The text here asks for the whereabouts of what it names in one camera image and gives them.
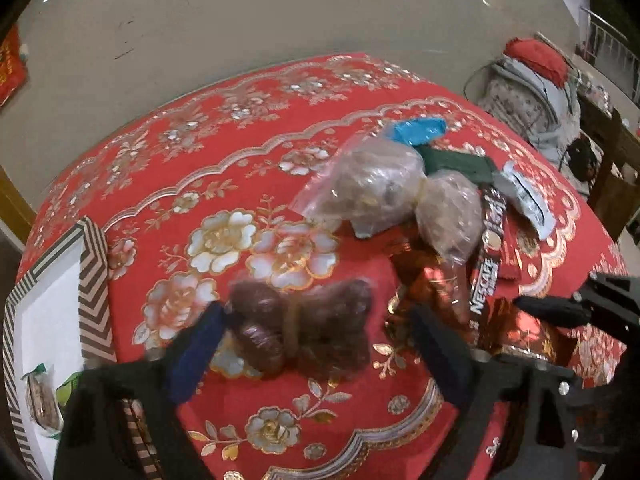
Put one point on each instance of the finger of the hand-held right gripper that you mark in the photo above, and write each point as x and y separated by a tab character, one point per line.
550	310

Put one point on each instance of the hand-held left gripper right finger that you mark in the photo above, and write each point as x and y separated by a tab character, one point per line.
440	350

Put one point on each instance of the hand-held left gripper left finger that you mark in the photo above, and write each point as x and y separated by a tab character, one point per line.
195	355

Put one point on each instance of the dark red chocolate bar packet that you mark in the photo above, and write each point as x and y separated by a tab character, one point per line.
430	285

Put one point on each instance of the white snack packet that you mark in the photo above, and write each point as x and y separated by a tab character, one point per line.
525	197

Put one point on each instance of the clear bag of dark candies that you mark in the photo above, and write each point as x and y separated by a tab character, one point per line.
325	320

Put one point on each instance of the striped cardboard box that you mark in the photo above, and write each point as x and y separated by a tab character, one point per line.
50	310

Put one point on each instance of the large clear bag of nuts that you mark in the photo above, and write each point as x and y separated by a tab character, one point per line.
370	180

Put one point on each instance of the red gold foil packet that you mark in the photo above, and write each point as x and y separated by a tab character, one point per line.
525	332

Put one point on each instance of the small red sachet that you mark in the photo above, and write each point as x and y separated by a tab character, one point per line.
510	260

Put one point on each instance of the black coffee stick sachet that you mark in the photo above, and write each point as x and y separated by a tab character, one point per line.
487	260

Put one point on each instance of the small clear bag of nuts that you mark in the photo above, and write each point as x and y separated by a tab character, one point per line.
447	215

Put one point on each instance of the wooden table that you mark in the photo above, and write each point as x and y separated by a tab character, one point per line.
617	160

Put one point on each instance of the black bag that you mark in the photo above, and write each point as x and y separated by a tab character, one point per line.
582	157

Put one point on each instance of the brown snack packet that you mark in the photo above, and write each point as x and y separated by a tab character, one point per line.
42	395

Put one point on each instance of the dark green snack packet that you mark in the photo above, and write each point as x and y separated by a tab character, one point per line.
460	165

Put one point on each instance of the red floral tablecloth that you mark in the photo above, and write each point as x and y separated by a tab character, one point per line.
175	185

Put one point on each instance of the grey garment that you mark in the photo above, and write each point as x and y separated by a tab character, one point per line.
557	127

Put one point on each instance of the chair with floral cushion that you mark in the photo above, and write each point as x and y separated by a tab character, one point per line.
510	102

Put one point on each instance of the blue snack packet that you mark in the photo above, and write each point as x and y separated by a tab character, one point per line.
417	131

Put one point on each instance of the red cloth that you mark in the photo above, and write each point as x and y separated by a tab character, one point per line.
537	57

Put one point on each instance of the metal rack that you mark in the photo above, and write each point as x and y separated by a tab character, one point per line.
607	35

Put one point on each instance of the wooden door frame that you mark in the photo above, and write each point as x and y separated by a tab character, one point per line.
15	205

